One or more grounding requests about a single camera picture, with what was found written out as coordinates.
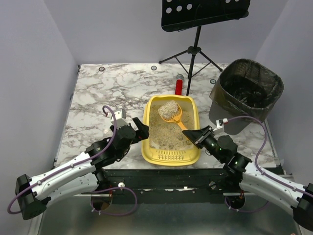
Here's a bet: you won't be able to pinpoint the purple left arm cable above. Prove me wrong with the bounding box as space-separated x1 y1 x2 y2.
6 105 117 215

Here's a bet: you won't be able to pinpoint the yellow and grey litter box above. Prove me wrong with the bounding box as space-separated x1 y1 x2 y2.
141 95 201 166

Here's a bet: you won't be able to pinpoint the black music stand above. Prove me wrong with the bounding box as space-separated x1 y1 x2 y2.
158 0 250 95

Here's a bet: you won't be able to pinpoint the grey mesh waste bin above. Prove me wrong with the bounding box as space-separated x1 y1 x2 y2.
208 59 284 135

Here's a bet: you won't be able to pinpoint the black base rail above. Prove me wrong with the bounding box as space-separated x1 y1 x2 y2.
91 168 242 204

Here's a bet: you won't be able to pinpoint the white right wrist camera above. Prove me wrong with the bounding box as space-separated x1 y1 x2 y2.
213 118 228 134

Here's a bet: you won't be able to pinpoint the cat litter granules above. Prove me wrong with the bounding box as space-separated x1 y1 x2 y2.
149 100 192 150

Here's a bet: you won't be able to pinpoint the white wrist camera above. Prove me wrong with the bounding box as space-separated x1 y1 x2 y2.
213 118 228 134
114 109 128 129

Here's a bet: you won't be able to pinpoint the orange litter scoop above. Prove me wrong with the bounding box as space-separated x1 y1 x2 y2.
157 100 187 141

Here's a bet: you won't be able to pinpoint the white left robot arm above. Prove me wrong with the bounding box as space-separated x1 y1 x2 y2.
15 117 149 220

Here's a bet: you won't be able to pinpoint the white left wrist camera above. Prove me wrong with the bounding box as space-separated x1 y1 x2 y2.
114 109 128 129

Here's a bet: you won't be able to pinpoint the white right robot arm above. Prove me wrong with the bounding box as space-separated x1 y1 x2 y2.
183 126 313 231

